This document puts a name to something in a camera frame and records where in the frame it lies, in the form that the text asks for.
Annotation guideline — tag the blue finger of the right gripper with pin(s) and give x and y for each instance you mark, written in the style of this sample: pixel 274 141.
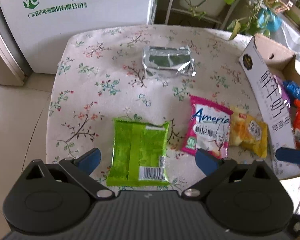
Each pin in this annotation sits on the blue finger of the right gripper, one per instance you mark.
pixel 288 155

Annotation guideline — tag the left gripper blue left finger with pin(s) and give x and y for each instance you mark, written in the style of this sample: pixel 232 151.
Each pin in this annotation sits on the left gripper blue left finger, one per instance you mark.
pixel 89 161

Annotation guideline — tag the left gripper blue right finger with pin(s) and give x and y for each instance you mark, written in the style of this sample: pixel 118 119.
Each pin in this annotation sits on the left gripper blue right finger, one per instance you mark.
pixel 206 162

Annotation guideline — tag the pink Ameria snack packet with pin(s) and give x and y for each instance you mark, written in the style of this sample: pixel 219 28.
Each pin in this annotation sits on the pink Ameria snack packet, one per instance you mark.
pixel 208 129

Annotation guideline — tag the green snack packet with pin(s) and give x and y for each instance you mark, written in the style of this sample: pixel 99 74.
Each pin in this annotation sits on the green snack packet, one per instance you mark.
pixel 139 154

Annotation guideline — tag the yellow waffle snack packet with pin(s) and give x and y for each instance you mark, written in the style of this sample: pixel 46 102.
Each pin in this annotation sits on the yellow waffle snack packet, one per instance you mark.
pixel 248 132

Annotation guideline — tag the silver foil snack packet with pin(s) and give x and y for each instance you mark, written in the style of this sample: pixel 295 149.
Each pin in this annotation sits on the silver foil snack packet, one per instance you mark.
pixel 165 63

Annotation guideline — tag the purple snack packet in box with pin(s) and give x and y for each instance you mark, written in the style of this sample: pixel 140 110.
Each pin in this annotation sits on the purple snack packet in box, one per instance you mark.
pixel 282 91

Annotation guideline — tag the blue snack packet in box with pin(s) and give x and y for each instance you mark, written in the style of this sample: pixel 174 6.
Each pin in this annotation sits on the blue snack packet in box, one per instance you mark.
pixel 293 91

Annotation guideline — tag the floral tablecloth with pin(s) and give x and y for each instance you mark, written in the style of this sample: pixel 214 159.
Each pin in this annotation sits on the floral tablecloth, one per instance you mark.
pixel 101 78

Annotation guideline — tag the white cardboard milk box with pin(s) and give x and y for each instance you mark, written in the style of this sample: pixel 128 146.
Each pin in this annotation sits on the white cardboard milk box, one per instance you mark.
pixel 272 97

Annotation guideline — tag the beige refrigerator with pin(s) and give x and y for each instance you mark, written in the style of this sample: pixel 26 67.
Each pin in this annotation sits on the beige refrigerator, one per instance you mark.
pixel 14 69

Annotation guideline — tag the blue round plastic object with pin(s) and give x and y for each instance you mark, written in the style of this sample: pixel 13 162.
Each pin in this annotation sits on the blue round plastic object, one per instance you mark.
pixel 268 21

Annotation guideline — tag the white freezer with green logo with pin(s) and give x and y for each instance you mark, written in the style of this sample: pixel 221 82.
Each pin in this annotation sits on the white freezer with green logo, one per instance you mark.
pixel 41 28

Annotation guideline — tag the white metal plant rack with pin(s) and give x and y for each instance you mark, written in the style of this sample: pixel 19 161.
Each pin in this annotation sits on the white metal plant rack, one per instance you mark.
pixel 216 12

